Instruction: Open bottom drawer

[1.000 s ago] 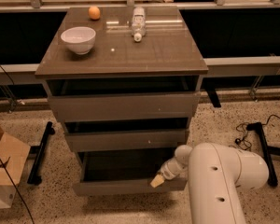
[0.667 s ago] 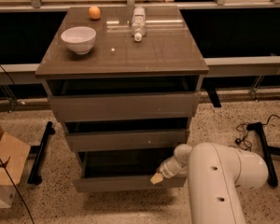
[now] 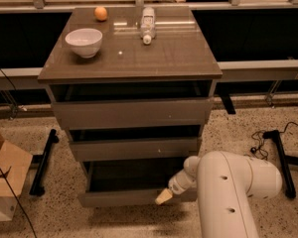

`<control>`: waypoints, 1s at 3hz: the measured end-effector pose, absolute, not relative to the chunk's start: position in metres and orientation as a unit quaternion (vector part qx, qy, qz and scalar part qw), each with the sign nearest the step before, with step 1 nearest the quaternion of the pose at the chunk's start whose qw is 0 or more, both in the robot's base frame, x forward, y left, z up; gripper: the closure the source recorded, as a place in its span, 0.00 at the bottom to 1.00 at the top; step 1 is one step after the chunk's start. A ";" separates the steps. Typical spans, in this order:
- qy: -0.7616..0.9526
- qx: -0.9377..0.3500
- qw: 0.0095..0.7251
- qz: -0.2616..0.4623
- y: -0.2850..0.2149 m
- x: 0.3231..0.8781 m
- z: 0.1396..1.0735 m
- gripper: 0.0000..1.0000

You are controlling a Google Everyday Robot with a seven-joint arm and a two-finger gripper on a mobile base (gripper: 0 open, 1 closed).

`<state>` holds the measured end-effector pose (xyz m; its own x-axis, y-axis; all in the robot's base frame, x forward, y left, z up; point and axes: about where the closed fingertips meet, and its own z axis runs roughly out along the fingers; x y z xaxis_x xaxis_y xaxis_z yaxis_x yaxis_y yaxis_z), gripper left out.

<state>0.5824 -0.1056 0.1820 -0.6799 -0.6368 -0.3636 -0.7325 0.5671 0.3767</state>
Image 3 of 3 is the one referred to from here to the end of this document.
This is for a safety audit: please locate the grey drawer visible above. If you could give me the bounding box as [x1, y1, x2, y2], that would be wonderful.
[78, 157, 185, 207]
[50, 83, 215, 131]
[70, 125, 201, 162]

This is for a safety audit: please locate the black left stand leg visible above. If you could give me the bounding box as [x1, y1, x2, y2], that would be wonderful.
[29, 129, 59, 196]

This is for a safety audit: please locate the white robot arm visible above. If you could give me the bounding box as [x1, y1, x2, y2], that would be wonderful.
[155, 151, 282, 238]

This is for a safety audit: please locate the black stand leg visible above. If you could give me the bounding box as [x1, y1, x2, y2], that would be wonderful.
[263, 130, 298, 199]
[29, 129, 59, 196]

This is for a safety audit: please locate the grey drawer cabinet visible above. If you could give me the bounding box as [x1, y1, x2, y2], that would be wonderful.
[37, 5, 224, 208]

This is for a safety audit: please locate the grey bottom drawer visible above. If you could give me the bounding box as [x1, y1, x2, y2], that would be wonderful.
[78, 157, 185, 207]

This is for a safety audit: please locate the black cable on floor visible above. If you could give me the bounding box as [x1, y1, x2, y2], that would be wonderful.
[249, 72, 298, 161]

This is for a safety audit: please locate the clear plastic bottle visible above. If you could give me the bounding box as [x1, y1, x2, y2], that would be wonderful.
[140, 7, 156, 45]

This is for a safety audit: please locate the white ceramic bowl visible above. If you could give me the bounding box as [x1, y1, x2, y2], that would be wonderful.
[65, 28, 102, 59]

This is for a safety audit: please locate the black cable at left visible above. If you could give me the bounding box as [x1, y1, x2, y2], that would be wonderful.
[0, 58, 38, 238]

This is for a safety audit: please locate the white box under cardboard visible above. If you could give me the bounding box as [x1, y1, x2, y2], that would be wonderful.
[0, 197, 17, 222]

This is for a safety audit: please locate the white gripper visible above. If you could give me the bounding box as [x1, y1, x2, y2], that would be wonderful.
[155, 170, 196, 205]

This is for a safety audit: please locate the grey middle drawer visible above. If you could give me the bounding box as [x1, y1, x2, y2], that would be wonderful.
[70, 125, 201, 162]

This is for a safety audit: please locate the grey top drawer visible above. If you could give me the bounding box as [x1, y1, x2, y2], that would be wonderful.
[50, 83, 215, 131]

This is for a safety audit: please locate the orange fruit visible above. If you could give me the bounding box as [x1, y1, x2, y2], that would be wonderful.
[94, 7, 107, 22]

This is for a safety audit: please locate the black right stand leg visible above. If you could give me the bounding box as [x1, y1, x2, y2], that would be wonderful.
[263, 130, 298, 199]

